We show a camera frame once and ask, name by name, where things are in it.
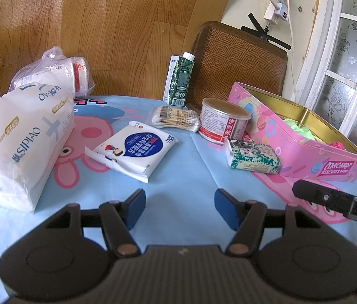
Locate white frosted glass door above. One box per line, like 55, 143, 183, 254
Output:
292, 0, 357, 203

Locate green white tissue packet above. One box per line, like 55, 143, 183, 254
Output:
223, 137, 282, 175

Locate round food can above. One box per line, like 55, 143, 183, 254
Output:
198, 98, 252, 145

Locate printed blue tablecloth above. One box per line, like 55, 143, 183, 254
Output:
0, 94, 357, 304

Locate cotton swab pack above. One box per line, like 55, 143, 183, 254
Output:
146, 106, 200, 133

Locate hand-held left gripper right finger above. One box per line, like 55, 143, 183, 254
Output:
214, 188, 321, 249

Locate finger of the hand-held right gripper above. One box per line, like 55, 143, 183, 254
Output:
292, 179, 355, 220

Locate green cloth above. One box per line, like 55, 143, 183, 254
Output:
282, 117, 318, 142

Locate pink biscuit tin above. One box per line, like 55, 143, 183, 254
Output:
227, 82, 357, 183

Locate green drink carton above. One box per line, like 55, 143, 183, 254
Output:
163, 52, 196, 107

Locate white power strip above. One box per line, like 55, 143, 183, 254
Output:
263, 0, 294, 27

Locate long black tape strip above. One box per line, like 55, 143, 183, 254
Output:
241, 25, 292, 51

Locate large white tissue pack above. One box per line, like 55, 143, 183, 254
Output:
0, 82, 75, 213

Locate blue white wipes packet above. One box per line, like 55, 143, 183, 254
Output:
85, 121, 179, 183

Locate brown woven chair cushion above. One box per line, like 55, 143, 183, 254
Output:
186, 21, 288, 115

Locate white power cable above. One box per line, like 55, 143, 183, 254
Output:
287, 0, 298, 99

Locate short black tape strip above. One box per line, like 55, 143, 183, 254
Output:
247, 12, 268, 39

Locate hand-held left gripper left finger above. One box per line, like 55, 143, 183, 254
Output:
46, 189, 147, 249

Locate plastic bag of toilet rolls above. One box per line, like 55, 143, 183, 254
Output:
8, 46, 96, 99

